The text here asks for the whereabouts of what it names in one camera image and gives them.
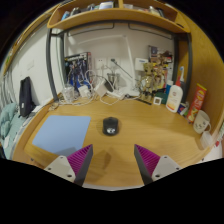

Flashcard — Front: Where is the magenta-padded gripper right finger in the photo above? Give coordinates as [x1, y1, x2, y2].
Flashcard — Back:
[133, 143, 183, 186]

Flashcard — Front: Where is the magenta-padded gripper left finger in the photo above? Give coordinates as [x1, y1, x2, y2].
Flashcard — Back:
[43, 143, 94, 187]

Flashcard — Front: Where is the black computer mouse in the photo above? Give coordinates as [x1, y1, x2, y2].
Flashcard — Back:
[102, 116, 120, 136]

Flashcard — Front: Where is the light blue mouse pad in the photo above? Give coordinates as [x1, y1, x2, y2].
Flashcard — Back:
[31, 114, 92, 158]

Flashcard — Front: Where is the clear plastic cup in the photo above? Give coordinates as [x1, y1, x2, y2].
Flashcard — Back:
[199, 131, 214, 149]

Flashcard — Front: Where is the white mug with face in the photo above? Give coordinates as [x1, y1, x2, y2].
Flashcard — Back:
[192, 109, 212, 135]

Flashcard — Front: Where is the crumpled clear plastic wrapper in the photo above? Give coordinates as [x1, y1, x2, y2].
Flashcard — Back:
[49, 101, 60, 111]

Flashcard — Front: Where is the white paper packet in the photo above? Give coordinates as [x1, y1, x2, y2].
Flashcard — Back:
[31, 104, 44, 114]

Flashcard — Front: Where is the small white desk clock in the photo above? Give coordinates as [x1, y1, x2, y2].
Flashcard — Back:
[152, 95, 163, 106]

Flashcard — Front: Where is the white lotion bottle red cap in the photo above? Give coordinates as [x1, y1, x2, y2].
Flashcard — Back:
[165, 77, 184, 114]

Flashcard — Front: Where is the clear plastic container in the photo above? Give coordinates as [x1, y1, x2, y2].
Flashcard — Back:
[61, 84, 78, 104]

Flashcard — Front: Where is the teal blanket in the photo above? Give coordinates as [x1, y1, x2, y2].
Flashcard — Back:
[0, 102, 19, 138]

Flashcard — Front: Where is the white charger block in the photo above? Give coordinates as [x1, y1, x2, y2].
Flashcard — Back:
[78, 84, 92, 98]

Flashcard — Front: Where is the blue bottle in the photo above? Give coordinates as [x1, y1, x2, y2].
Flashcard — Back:
[165, 79, 174, 96]

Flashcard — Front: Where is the white power adapter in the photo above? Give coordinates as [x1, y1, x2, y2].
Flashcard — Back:
[94, 83, 108, 98]

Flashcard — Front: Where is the tan robot model figure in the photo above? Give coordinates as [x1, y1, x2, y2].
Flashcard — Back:
[139, 61, 168, 103]

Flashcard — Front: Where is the white power strip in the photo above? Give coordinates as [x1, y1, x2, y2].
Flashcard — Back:
[106, 89, 125, 100]

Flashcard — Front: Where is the black power adapter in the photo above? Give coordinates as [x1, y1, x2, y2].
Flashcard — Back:
[103, 79, 114, 92]

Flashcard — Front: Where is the white electric toothbrush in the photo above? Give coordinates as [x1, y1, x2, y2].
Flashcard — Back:
[179, 65, 186, 94]

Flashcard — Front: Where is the robot model kit box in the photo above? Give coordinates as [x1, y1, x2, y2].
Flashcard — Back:
[64, 51, 93, 91]

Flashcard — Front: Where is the wooden shelf unit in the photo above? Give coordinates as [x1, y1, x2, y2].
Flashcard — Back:
[46, 0, 192, 34]

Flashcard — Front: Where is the white cable tangle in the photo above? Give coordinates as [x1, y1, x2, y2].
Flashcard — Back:
[49, 69, 141, 108]

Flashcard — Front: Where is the white wall box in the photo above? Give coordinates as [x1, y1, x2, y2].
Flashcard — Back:
[134, 57, 149, 72]

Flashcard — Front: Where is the black plug cable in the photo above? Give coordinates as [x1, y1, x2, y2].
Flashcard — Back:
[110, 58, 134, 80]

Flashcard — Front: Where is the grey metal desk frame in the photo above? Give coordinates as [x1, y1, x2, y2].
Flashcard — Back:
[45, 20, 194, 104]

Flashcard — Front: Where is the white wall socket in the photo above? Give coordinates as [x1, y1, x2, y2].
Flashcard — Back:
[107, 57, 122, 69]
[94, 57, 108, 70]

